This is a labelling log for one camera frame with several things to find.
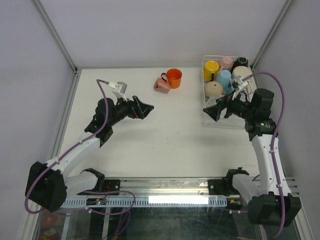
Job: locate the white light-blue mug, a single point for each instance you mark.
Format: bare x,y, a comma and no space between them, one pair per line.
224,78

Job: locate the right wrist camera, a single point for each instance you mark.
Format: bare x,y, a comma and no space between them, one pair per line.
239,81

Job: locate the beige mug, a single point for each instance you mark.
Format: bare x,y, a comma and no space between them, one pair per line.
213,89

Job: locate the clear dish rack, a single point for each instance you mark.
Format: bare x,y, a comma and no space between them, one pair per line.
233,122

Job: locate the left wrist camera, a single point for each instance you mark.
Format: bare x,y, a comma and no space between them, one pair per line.
118,89

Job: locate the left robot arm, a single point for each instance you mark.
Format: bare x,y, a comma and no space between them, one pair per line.
95,135

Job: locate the yellow mug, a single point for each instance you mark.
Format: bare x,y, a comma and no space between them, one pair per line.
210,68

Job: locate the clear plastic cup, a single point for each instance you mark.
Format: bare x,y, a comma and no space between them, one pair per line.
211,101

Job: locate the aluminium mounting rail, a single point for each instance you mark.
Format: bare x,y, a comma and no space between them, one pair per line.
162,186

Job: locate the white cable duct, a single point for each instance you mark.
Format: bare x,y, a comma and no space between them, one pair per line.
156,201

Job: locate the orange mug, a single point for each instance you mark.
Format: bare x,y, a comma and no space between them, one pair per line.
173,76

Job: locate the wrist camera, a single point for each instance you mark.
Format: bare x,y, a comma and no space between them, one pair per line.
118,89
239,81

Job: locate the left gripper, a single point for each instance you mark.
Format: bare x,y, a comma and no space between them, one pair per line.
140,109

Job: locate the green inside mug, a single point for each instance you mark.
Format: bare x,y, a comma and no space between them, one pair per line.
241,71

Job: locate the black mug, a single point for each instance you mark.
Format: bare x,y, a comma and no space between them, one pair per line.
240,61

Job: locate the pink patterned mug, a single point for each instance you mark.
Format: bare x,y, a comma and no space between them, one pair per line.
162,84

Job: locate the blue mug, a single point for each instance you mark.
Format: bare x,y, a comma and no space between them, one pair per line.
233,90

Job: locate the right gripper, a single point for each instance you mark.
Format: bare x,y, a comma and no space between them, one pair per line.
214,111

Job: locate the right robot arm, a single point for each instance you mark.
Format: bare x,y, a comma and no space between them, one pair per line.
271,203

